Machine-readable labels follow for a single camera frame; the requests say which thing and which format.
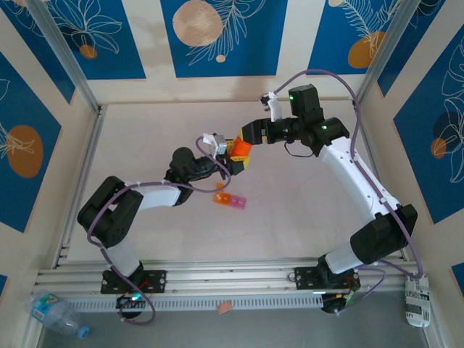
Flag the orange pill bottle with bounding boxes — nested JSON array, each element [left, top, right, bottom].
[[230, 134, 254, 157]]

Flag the orange pill box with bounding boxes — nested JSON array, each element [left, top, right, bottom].
[[212, 183, 233, 207]]

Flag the black controller board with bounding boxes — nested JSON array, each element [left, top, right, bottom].
[[320, 291, 355, 315], [115, 293, 150, 313]]

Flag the clear plastic water bottle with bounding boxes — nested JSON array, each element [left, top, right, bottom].
[[25, 291, 90, 339]]

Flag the white printed package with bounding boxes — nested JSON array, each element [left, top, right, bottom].
[[404, 273, 432, 329]]

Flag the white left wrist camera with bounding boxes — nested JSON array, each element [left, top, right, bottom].
[[202, 133, 228, 157]]

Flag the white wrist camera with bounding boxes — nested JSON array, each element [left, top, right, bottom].
[[202, 133, 228, 157], [260, 91, 283, 123]]

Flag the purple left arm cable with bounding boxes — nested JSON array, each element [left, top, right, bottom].
[[86, 136, 233, 327]]

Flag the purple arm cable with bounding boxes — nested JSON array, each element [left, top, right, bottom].
[[86, 136, 233, 327], [273, 68, 425, 316]]

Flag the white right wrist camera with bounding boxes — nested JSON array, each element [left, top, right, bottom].
[[260, 91, 283, 123]]

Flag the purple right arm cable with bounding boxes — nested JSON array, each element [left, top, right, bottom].
[[273, 68, 425, 316]]

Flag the aluminium side rail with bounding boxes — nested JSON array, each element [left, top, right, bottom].
[[52, 104, 108, 269], [353, 103, 409, 260]]

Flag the aluminium corner post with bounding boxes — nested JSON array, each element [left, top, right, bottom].
[[27, 0, 103, 114], [353, 0, 426, 109]]

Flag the aluminium rail frame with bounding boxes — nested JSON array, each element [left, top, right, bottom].
[[34, 257, 424, 302]]

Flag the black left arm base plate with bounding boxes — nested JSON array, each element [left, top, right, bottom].
[[100, 270, 168, 294]]

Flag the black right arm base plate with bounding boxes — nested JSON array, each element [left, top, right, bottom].
[[294, 266, 362, 291]]

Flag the grey slotted cable duct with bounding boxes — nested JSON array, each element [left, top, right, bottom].
[[61, 295, 323, 312]]

